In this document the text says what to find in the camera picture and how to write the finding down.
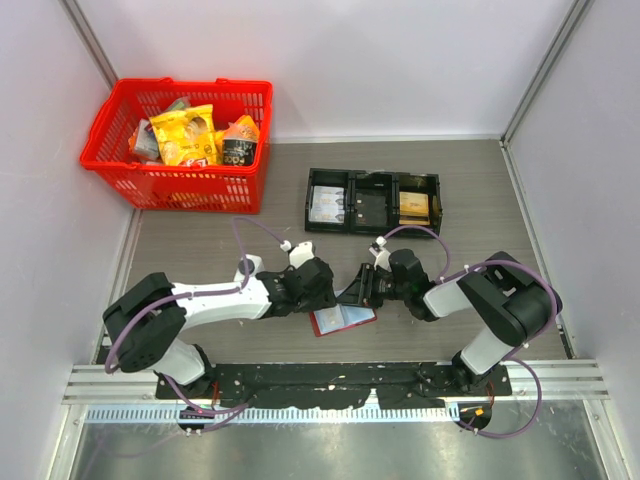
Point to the silver VIP card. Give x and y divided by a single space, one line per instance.
331 320

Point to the yellow snack bag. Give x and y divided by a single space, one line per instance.
186 138

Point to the silver VIP cards stack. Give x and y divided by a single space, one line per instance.
327 205

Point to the black three-compartment card tray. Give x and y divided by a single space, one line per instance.
389 183

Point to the red leather card holder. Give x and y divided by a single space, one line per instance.
357 315

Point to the white plastic bottle black cap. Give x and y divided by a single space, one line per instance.
248 266

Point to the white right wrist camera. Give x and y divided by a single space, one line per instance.
380 253

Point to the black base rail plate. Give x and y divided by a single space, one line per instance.
338 386

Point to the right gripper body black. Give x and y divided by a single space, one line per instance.
385 286

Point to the orange snack bag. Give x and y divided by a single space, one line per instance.
244 128

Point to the black VIP cards stack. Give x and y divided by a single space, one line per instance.
371 208

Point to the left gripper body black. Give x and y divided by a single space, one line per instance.
302 304

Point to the blue and white small box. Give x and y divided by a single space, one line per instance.
142 142

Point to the red plastic shopping basket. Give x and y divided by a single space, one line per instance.
226 189

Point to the black instant noodle cup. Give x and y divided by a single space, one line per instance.
239 152

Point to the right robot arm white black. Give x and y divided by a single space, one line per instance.
512 301

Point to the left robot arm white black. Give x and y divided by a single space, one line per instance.
145 323

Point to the gold VIP cards stack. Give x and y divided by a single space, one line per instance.
414 208

